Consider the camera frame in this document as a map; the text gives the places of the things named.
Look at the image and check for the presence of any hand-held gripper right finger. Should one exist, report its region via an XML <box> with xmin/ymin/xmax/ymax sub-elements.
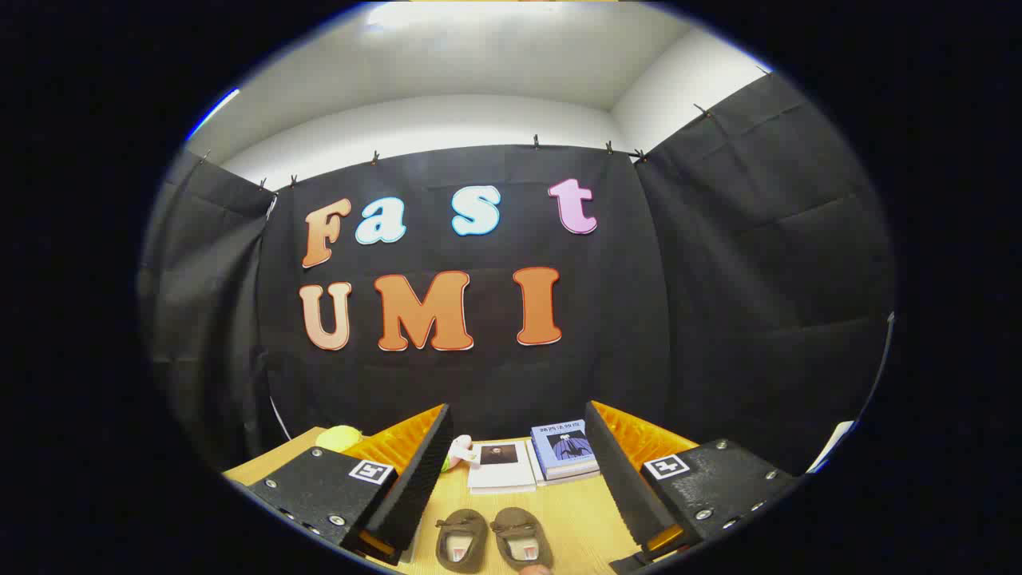
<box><xmin>585</xmin><ymin>401</ymin><xmax>799</xmax><ymax>573</ymax></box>

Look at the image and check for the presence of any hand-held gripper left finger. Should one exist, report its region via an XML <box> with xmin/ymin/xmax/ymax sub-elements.
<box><xmin>240</xmin><ymin>403</ymin><xmax>454</xmax><ymax>568</ymax></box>

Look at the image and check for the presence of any brown fuzzy shoe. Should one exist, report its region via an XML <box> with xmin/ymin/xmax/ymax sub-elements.
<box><xmin>435</xmin><ymin>509</ymin><xmax>489</xmax><ymax>574</ymax></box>
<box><xmin>489</xmin><ymin>506</ymin><xmax>554</xmax><ymax>572</ymax></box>

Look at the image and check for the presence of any pink green plush toy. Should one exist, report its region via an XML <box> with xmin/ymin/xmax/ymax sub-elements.
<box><xmin>441</xmin><ymin>434</ymin><xmax>473</xmax><ymax>472</ymax></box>

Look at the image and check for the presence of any blue cover book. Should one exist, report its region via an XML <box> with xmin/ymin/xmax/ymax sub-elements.
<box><xmin>530</xmin><ymin>419</ymin><xmax>598</xmax><ymax>480</ymax></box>

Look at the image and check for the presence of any white book with portrait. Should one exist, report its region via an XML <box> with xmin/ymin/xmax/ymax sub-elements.
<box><xmin>467</xmin><ymin>440</ymin><xmax>537</xmax><ymax>495</ymax></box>

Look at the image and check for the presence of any yellow knitted ball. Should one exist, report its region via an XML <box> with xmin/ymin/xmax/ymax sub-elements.
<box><xmin>315</xmin><ymin>425</ymin><xmax>364</xmax><ymax>454</ymax></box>

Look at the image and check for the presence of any black backdrop cloth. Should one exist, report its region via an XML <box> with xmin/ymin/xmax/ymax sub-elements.
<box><xmin>137</xmin><ymin>70</ymin><xmax>897</xmax><ymax>480</ymax></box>

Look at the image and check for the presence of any ceiling light panel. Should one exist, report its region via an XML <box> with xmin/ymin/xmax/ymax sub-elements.
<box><xmin>363</xmin><ymin>2</ymin><xmax>480</xmax><ymax>34</ymax></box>

